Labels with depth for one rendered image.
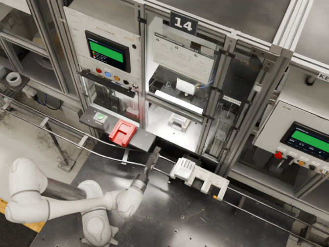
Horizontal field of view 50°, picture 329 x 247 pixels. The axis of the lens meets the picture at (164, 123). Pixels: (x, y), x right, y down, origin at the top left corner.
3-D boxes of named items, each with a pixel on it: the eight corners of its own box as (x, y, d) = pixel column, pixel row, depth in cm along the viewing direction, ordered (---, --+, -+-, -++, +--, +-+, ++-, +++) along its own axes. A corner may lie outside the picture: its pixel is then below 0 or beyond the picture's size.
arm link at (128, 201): (133, 186, 194) (122, 186, 205) (120, 211, 187) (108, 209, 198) (147, 196, 198) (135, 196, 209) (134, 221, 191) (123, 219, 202)
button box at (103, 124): (95, 126, 243) (92, 118, 233) (101, 118, 247) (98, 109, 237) (105, 131, 242) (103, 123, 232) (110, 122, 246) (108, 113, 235)
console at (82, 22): (76, 69, 210) (59, 10, 170) (101, 37, 223) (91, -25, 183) (139, 96, 202) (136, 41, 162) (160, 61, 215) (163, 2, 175)
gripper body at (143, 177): (146, 187, 206) (153, 174, 210) (146, 183, 199) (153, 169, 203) (135, 182, 207) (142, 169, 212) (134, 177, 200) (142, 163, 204)
